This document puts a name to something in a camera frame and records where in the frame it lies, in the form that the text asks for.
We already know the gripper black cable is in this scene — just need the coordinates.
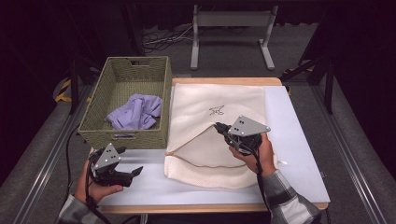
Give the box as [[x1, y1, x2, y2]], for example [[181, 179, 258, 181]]
[[247, 148, 274, 218], [84, 158, 111, 224]]

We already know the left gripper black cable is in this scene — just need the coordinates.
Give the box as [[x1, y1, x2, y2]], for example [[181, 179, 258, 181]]
[[84, 158, 111, 224]]

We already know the black floor cable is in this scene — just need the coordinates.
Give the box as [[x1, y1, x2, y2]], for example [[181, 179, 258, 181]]
[[64, 124, 80, 203]]

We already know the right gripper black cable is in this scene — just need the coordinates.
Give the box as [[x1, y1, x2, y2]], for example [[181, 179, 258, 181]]
[[247, 148, 274, 218]]

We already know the yellow black striped tape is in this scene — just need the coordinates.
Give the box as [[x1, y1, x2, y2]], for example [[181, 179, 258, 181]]
[[55, 78, 73, 103]]

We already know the aluminium floor rail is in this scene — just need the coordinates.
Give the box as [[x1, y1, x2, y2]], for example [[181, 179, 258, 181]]
[[12, 83, 94, 224], [311, 85, 389, 224]]

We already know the person's left hand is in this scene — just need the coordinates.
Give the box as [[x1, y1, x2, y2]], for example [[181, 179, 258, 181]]
[[74, 160, 124, 204]]

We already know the bundle of floor cables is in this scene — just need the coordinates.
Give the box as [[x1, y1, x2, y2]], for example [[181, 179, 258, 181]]
[[141, 24, 195, 52]]

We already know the black stand post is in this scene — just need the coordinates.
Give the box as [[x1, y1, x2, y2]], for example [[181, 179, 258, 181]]
[[69, 59, 80, 115]]

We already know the wooden table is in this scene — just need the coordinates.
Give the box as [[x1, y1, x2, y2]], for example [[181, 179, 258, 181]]
[[88, 77, 330, 215]]

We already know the person's right hand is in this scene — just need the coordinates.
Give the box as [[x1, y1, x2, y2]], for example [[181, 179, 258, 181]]
[[228, 133, 277, 178]]

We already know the black stand frame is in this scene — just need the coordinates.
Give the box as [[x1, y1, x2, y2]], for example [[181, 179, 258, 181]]
[[279, 55, 335, 115]]

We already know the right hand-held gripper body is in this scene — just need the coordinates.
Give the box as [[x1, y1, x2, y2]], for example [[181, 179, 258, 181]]
[[224, 115, 271, 156]]

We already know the green woven basket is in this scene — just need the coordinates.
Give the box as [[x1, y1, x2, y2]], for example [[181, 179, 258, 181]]
[[78, 55, 173, 150]]

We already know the purple garment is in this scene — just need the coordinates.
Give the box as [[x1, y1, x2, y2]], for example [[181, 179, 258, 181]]
[[104, 93, 163, 131]]

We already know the cream mesh laundry bag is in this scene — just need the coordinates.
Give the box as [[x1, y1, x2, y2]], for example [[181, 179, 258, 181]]
[[163, 82, 289, 189]]

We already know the grey metal stand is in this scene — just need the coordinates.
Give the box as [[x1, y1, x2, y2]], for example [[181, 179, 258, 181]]
[[190, 4, 279, 71]]

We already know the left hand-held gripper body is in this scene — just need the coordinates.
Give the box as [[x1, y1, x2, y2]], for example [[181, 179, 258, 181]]
[[88, 143, 134, 188]]

